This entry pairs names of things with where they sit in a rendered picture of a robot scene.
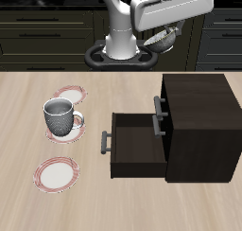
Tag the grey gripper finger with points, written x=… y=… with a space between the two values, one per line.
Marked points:
x=167 y=29
x=181 y=27

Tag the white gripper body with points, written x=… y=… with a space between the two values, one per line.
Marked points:
x=176 y=8

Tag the grey speckled bowl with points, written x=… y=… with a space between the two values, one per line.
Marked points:
x=160 y=45

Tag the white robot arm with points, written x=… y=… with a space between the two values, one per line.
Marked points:
x=119 y=36

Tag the dark wooden cabinet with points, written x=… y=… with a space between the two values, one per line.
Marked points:
x=204 y=124

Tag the white plate with red rim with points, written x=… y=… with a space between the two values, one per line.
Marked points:
x=74 y=95
x=56 y=175
x=77 y=132

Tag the dark kitchen cupboards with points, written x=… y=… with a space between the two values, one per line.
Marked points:
x=47 y=42

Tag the dark wooden drawer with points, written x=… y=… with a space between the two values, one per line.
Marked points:
x=138 y=146

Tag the grey textured mug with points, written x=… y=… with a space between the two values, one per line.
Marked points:
x=60 y=119

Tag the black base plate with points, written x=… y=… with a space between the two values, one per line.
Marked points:
x=94 y=60

